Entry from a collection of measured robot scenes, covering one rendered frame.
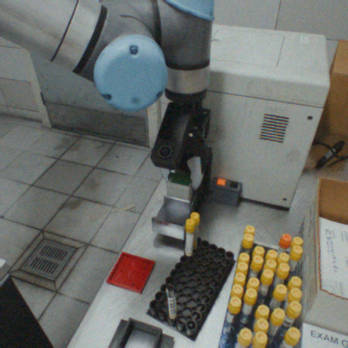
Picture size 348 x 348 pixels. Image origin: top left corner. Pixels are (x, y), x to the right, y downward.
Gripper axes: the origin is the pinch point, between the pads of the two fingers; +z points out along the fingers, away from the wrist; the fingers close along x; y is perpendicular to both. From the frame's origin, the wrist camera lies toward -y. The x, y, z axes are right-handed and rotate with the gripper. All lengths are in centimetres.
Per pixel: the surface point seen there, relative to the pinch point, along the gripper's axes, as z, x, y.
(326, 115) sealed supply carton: 4, -30, 47
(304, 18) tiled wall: 0, -21, 141
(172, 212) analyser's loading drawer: 5.0, 0.5, -3.5
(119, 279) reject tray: 8.8, 5.5, -19.0
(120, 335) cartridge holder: 5.4, -0.2, -29.2
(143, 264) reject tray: 8.8, 2.5, -14.7
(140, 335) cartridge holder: 7.6, -2.6, -27.5
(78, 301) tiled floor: 97, 52, 10
